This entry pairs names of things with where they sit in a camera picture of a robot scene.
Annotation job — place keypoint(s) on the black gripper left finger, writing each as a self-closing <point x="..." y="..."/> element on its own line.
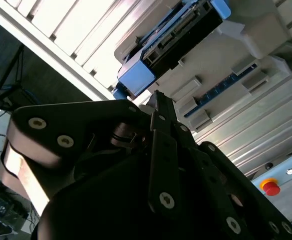
<point x="61" y="120"/>

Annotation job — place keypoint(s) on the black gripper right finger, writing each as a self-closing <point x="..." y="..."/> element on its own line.
<point x="218" y="197"/>

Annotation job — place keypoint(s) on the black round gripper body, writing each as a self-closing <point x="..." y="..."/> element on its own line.
<point x="105" y="205"/>

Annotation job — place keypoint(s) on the hard disk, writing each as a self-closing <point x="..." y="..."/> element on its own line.
<point x="190" y="40"/>

